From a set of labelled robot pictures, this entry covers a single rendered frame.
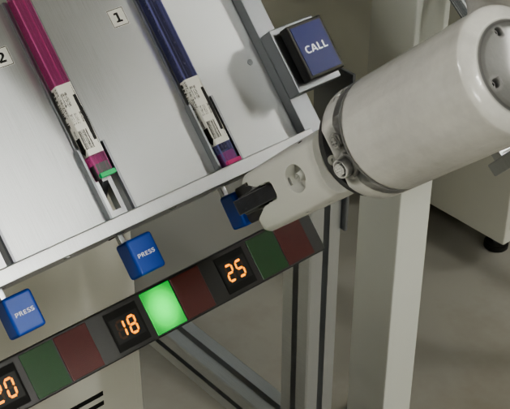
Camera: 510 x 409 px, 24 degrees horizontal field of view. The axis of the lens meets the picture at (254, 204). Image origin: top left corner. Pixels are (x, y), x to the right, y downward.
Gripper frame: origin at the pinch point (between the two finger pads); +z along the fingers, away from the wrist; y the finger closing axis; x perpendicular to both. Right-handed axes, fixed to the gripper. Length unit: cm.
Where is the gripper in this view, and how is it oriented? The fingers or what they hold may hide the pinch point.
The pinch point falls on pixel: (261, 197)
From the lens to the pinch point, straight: 96.9
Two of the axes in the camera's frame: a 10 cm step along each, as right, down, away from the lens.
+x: -4.4, -9.0, 0.1
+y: 7.6, -3.7, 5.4
